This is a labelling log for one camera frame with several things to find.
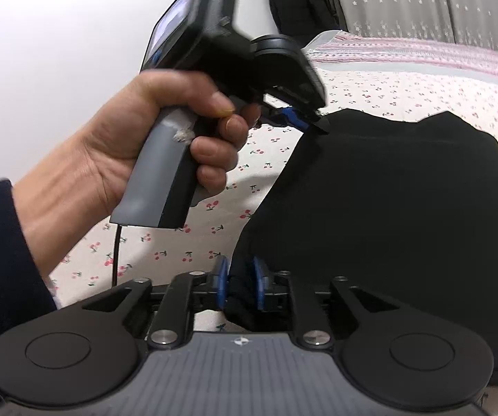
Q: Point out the black pants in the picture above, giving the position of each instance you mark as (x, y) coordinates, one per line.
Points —
(405, 209)

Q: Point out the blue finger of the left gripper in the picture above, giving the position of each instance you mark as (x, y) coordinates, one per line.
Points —
(292, 118)
(318, 124)

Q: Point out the pink striped knit blanket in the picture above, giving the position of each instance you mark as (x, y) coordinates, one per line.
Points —
(345, 49)

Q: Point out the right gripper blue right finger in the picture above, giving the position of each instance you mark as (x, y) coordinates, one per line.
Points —
(264, 282)

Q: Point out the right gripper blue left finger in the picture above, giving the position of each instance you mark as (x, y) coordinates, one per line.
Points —
(219, 280)

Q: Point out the person's left hand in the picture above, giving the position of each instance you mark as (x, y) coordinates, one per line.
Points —
(82, 180)

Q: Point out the cherry print white bed sheet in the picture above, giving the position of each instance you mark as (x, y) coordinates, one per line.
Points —
(213, 227)

